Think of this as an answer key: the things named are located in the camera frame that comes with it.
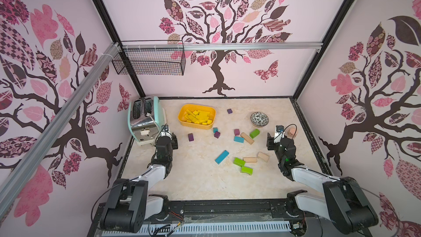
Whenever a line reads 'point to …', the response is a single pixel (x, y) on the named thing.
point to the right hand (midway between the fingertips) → (275, 132)
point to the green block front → (247, 170)
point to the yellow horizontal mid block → (202, 118)
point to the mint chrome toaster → (146, 116)
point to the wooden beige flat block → (250, 159)
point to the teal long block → (221, 157)
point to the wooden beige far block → (246, 138)
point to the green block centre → (239, 162)
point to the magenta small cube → (237, 132)
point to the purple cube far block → (229, 111)
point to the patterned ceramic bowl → (259, 119)
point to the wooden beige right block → (263, 156)
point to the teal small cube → (215, 129)
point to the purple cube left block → (191, 137)
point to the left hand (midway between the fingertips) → (170, 136)
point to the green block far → (254, 134)
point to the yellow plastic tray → (187, 113)
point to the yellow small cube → (209, 122)
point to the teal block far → (240, 140)
